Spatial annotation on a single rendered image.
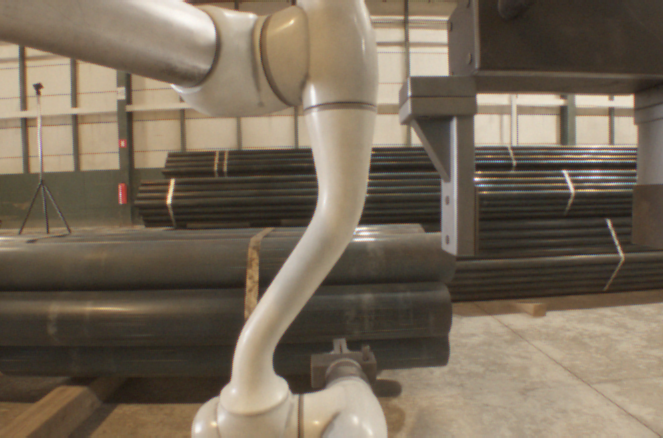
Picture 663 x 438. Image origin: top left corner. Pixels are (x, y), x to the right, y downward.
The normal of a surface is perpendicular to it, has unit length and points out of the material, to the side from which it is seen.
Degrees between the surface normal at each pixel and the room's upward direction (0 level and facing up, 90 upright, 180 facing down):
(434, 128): 90
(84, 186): 90
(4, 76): 90
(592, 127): 90
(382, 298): 49
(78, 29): 137
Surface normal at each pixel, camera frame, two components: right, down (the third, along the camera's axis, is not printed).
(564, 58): 0.00, 0.07
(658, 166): -1.00, 0.03
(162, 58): 0.59, 0.78
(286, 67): -0.39, 0.37
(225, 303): 0.02, -0.61
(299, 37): -0.29, 0.09
